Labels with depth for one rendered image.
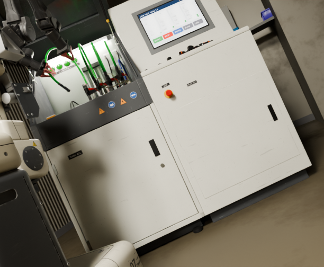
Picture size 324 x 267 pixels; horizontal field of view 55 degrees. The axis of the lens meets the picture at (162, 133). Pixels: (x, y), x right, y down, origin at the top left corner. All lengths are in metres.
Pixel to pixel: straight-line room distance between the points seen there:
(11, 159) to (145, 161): 0.94
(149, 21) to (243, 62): 0.72
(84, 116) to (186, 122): 0.59
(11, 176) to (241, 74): 1.38
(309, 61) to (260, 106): 1.66
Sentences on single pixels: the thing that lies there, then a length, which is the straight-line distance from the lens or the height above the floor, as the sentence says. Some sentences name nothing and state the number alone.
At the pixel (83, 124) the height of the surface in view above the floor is 0.84.
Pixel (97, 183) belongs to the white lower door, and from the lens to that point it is 1.85.
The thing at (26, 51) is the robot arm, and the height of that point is 1.39.
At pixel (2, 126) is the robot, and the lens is 1.33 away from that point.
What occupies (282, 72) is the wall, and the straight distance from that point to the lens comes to 4.25.
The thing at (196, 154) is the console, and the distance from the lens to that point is 1.83.
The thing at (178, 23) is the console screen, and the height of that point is 1.24.
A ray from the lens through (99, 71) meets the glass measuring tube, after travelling 2.42.
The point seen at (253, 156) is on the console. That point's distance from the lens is 1.91.
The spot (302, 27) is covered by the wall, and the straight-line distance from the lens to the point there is 3.56.
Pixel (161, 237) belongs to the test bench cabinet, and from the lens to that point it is 1.96.
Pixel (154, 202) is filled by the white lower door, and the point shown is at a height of 0.27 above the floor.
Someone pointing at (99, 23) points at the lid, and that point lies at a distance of 2.45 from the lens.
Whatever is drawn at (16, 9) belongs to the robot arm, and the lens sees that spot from 1.50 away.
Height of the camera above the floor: 0.59
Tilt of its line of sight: level
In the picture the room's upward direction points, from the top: 24 degrees counter-clockwise
